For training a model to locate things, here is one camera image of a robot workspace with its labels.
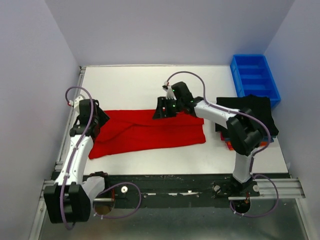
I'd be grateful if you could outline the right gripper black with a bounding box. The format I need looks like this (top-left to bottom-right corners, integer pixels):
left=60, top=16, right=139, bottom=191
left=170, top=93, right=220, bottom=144
left=151, top=96, right=183, bottom=120

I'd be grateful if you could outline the red t shirt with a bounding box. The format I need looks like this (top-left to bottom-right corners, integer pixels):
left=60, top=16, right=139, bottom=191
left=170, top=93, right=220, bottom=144
left=220, top=132, right=225, bottom=141
left=88, top=109, right=206, bottom=160

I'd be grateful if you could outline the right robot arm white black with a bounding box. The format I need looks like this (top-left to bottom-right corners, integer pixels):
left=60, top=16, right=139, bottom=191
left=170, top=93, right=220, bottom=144
left=153, top=81, right=271, bottom=196

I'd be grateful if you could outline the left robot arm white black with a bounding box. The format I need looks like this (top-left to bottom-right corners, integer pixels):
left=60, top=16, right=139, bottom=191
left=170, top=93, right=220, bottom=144
left=43, top=97, right=111, bottom=224

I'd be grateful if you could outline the red folded t shirt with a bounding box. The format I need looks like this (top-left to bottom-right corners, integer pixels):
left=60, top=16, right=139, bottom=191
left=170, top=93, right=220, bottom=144
left=220, top=132, right=225, bottom=141

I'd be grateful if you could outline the blue plastic bin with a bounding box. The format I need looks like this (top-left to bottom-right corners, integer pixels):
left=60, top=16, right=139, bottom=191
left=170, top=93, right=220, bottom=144
left=230, top=54, right=281, bottom=109

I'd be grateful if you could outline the black folded t shirt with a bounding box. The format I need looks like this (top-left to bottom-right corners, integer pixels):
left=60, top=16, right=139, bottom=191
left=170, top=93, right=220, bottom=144
left=216, top=94, right=279, bottom=138

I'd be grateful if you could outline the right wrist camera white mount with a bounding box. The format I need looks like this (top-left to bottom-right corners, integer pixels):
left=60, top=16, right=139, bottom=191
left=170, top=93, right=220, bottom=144
left=162, top=81, right=176, bottom=100

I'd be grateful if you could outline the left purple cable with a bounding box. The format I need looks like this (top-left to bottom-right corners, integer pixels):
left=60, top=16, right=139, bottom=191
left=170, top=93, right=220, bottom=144
left=59, top=86, right=142, bottom=230

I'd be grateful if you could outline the purple cable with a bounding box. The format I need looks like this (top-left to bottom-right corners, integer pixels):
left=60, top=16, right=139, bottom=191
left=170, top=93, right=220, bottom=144
left=59, top=86, right=142, bottom=230
left=163, top=71, right=280, bottom=218

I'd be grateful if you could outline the side aluminium table rail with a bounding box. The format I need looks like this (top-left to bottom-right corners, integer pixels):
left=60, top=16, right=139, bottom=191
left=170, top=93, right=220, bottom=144
left=54, top=66, right=87, bottom=172

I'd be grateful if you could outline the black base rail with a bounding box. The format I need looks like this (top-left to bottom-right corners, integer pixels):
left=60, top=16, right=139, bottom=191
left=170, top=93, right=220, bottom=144
left=51, top=170, right=261, bottom=210

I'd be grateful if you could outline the left aluminium extrusion rail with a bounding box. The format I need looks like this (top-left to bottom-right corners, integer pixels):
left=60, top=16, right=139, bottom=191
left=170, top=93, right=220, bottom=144
left=40, top=180, right=59, bottom=199

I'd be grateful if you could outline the aluminium extrusion rail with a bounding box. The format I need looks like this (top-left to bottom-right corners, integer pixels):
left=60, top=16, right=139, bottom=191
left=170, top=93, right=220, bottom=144
left=40, top=180, right=59, bottom=199
left=223, top=178, right=306, bottom=201

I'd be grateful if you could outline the right aluminium extrusion rail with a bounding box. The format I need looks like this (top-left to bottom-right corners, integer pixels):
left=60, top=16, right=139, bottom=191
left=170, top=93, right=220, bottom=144
left=223, top=178, right=306, bottom=201

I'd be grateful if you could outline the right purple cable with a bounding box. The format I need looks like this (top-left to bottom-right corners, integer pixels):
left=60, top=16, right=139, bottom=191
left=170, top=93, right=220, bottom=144
left=163, top=71, right=280, bottom=218

